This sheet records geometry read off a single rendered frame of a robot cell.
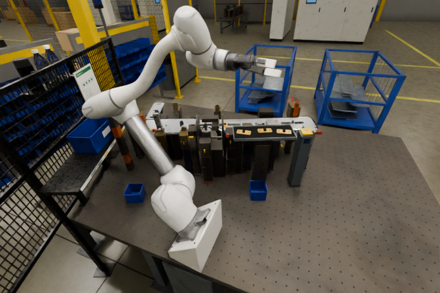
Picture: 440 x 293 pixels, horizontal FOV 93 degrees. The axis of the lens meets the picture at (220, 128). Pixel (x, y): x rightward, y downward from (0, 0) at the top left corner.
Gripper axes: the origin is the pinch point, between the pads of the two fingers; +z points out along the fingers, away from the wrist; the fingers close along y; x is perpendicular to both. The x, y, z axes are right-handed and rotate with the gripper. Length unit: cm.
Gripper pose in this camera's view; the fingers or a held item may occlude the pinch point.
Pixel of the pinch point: (275, 68)
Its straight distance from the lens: 87.6
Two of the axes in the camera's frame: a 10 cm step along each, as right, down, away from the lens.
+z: 8.7, 2.8, -4.0
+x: -2.6, 9.6, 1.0
